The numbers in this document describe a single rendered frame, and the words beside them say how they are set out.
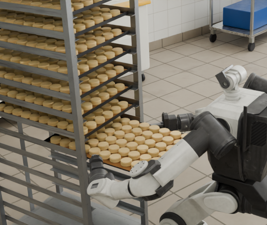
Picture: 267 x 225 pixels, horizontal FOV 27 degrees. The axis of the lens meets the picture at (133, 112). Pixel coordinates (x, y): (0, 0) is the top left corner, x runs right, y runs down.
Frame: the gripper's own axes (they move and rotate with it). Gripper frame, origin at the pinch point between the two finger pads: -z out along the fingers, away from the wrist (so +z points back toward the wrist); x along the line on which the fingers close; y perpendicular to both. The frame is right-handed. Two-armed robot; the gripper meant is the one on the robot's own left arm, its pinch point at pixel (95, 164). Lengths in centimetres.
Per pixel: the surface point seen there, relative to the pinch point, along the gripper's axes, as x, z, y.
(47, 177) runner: -18.3, -24.8, 20.8
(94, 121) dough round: 9.7, -20.7, -3.0
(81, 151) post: 4.3, -5.1, 5.3
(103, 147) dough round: 0.4, -12.7, -5.1
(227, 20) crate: -54, -357, -183
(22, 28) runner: 54, -27, 23
